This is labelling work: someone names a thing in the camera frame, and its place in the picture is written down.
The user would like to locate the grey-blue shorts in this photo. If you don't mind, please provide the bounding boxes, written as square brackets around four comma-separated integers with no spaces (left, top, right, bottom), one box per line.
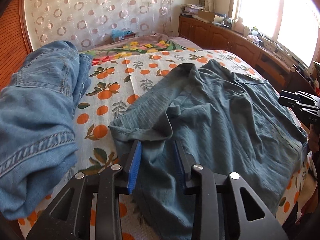
[109,60,307,239]

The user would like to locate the person's right hand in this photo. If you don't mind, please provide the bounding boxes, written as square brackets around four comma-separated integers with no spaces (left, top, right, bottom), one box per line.
[308,124,319,153]

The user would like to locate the wooden sideboard cabinet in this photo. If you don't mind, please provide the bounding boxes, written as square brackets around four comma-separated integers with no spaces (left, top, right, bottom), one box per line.
[178,15,311,91]

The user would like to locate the folded blue denim jeans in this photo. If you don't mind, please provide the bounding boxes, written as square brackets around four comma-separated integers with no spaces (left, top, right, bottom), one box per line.
[1,41,92,220]

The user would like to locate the wooden-framed window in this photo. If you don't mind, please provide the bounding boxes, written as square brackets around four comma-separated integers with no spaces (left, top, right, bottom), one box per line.
[232,0,319,68]

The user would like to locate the white bottle on cabinet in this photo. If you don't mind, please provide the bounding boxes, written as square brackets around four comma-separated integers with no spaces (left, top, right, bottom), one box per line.
[232,17,245,34]

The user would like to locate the cardboard box on cabinet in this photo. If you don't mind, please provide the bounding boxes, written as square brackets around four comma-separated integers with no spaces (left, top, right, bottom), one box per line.
[197,10,215,22]

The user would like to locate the stack of papers on cabinet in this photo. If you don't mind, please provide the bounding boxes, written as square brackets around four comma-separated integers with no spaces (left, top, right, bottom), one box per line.
[181,4,205,15]

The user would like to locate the floral pink blanket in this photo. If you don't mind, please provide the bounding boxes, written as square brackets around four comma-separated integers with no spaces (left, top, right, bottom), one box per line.
[84,34,201,61]

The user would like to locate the wooden louvred wardrobe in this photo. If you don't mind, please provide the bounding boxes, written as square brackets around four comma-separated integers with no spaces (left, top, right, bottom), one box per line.
[0,0,32,88]

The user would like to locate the blue item box at headboard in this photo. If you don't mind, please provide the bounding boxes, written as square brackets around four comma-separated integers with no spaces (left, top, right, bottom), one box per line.
[111,29,136,42]

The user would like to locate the circle-pattern sheer curtain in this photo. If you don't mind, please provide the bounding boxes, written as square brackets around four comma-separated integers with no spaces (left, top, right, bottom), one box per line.
[24,0,174,51]

